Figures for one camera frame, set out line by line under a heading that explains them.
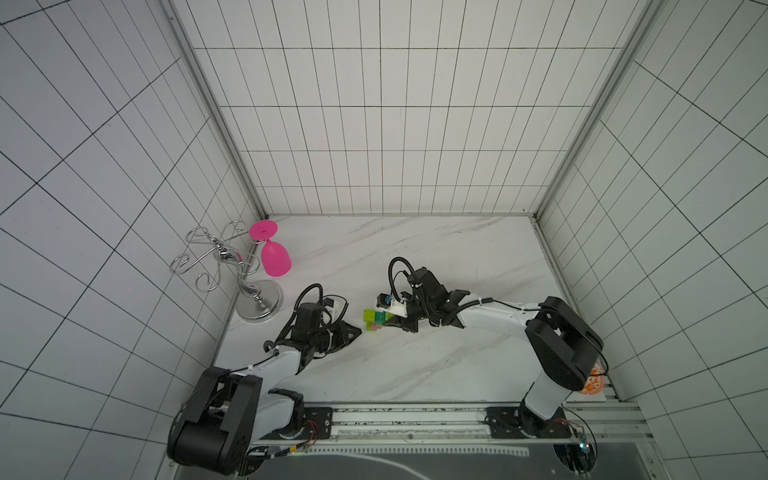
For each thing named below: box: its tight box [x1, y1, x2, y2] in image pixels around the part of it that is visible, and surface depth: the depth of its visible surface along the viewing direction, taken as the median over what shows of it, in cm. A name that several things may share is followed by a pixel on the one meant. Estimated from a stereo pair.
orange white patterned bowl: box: [580, 364, 605, 395], surface depth 77 cm
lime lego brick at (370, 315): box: [363, 309, 377, 322], surface depth 83 cm
